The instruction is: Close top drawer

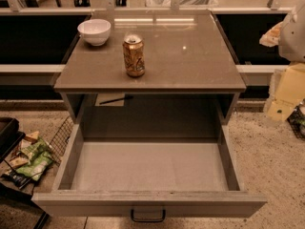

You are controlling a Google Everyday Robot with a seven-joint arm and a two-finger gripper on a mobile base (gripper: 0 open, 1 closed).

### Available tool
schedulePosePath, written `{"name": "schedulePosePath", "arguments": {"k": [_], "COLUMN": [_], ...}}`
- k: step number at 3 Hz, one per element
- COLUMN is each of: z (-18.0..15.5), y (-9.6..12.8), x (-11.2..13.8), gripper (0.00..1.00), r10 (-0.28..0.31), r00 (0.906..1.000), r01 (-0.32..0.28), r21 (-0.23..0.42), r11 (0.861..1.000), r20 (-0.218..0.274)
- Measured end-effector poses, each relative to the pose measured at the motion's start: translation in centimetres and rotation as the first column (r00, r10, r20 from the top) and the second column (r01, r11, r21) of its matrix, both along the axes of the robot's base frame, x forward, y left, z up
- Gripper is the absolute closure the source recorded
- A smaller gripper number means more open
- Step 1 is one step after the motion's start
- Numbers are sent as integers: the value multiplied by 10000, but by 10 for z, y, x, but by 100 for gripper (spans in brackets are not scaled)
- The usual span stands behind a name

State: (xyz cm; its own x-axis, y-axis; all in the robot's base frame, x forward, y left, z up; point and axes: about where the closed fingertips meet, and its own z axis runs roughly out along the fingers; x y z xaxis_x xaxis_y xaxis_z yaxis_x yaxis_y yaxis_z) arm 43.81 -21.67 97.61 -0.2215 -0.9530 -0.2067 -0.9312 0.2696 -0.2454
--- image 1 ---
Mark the grey cabinet with glossy top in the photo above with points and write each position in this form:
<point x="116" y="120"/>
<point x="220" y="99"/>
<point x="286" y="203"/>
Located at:
<point x="184" y="52"/>

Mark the black wire basket left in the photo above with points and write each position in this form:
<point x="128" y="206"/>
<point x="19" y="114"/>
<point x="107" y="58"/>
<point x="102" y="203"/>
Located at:
<point x="60" y="140"/>

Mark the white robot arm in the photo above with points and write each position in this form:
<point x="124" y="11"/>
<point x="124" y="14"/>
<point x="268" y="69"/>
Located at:
<point x="289" y="35"/>

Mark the gold soda can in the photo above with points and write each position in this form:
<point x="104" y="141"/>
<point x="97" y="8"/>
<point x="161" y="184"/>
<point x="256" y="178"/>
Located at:
<point x="133" y="51"/>

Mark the green snack bag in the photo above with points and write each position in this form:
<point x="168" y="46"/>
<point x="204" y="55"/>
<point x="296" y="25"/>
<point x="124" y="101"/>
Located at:
<point x="39" y="158"/>

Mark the tan chip bag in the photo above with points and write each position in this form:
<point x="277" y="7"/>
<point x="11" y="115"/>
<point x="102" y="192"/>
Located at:
<point x="32" y="137"/>

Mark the black tray stand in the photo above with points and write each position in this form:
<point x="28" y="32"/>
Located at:
<point x="10" y="135"/>

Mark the white ceramic bowl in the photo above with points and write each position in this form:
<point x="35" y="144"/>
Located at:
<point x="95" y="31"/>

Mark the black drawer handle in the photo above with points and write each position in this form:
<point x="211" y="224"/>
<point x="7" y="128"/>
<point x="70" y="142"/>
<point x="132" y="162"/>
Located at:
<point x="148" y="216"/>

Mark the grey top drawer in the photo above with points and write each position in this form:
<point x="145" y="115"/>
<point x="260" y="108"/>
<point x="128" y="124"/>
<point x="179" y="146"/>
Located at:
<point x="186" y="178"/>

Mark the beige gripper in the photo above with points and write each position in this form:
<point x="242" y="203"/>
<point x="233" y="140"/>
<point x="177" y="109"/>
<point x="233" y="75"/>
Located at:
<point x="293" y="37"/>

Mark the black wire basket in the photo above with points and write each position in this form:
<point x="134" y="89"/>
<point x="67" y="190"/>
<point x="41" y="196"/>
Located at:
<point x="60" y="140"/>
<point x="297" y="121"/>

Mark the black wire basket right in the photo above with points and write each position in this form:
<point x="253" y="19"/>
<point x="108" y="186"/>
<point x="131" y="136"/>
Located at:
<point x="297" y="121"/>

